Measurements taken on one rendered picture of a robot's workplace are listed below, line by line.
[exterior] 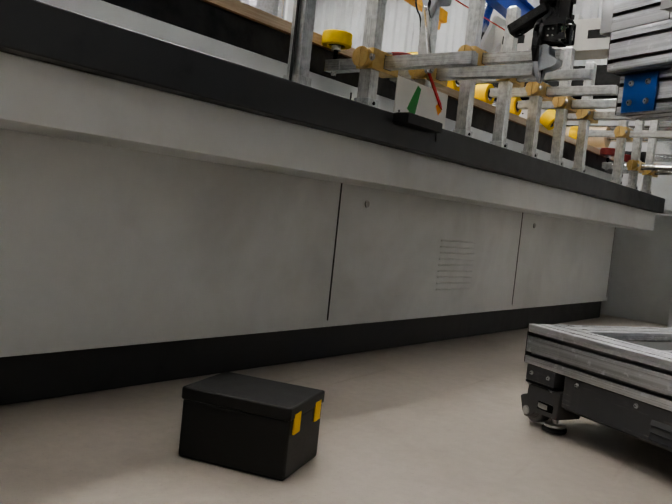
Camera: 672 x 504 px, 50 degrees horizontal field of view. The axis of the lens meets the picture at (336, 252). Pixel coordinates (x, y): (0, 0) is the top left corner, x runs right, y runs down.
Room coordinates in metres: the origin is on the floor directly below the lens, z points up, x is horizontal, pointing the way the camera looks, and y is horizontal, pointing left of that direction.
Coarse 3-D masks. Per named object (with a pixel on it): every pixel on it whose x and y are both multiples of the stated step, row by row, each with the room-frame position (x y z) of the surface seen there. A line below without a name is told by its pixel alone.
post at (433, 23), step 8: (424, 24) 1.99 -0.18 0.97; (432, 24) 1.98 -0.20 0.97; (424, 32) 1.99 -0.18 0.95; (432, 32) 1.99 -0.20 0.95; (424, 40) 1.99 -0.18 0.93; (432, 40) 1.99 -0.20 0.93; (424, 48) 1.99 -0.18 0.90; (432, 48) 1.99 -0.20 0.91; (416, 80) 2.00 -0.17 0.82; (424, 80) 1.98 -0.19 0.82
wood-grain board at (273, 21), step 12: (204, 0) 1.63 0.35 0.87; (216, 0) 1.65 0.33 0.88; (228, 0) 1.68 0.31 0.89; (240, 12) 1.71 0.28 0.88; (252, 12) 1.74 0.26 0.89; (264, 12) 1.77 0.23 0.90; (264, 24) 1.78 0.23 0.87; (276, 24) 1.80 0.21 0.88; (288, 24) 1.84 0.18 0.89; (324, 48) 1.97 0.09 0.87; (456, 96) 2.53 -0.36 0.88; (480, 108) 2.68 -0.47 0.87; (492, 108) 2.75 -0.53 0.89; (516, 120) 2.92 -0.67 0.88; (540, 132) 3.14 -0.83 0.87; (552, 132) 3.21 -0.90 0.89; (612, 156) 3.88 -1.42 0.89
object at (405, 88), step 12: (396, 84) 1.86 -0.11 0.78; (408, 84) 1.90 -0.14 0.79; (420, 84) 1.95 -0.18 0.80; (396, 96) 1.87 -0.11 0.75; (408, 96) 1.91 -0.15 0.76; (420, 96) 1.96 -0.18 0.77; (432, 96) 2.00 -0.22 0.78; (444, 96) 2.05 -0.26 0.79; (396, 108) 1.87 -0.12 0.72; (420, 108) 1.96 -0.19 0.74; (432, 108) 2.01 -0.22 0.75; (444, 108) 2.06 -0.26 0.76; (444, 120) 2.06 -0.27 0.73
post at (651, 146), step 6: (654, 120) 3.76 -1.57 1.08; (654, 126) 3.76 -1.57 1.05; (648, 138) 3.77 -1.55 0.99; (654, 138) 3.75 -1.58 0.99; (648, 144) 3.77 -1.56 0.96; (654, 144) 3.75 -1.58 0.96; (648, 150) 3.77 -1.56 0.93; (654, 150) 3.76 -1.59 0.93; (648, 156) 3.77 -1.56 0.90; (654, 156) 3.77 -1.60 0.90; (648, 162) 3.76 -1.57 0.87; (648, 180) 3.76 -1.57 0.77; (642, 186) 3.77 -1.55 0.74; (648, 186) 3.75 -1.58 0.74
